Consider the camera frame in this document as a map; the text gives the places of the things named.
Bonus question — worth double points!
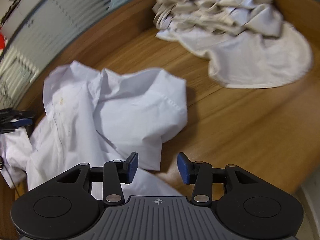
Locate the striped frosted glass partition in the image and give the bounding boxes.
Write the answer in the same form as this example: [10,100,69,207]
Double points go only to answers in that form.
[0,0,163,110]

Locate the beige crumpled garment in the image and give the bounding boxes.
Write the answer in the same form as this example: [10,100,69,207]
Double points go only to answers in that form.
[152,0,313,90]

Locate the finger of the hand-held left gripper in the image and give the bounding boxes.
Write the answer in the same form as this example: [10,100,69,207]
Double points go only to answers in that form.
[0,107,36,119]
[0,118,33,134]

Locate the white short-sleeved shirt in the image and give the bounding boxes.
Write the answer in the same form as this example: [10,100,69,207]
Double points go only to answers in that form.
[27,60,188,197]

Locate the black cable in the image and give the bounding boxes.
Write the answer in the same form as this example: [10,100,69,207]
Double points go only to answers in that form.
[0,155,22,197]

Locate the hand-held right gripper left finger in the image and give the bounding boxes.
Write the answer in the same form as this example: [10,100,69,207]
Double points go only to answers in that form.
[56,152,139,205]

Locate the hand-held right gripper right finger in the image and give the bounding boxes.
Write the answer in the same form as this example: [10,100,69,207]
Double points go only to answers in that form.
[177,152,253,205]

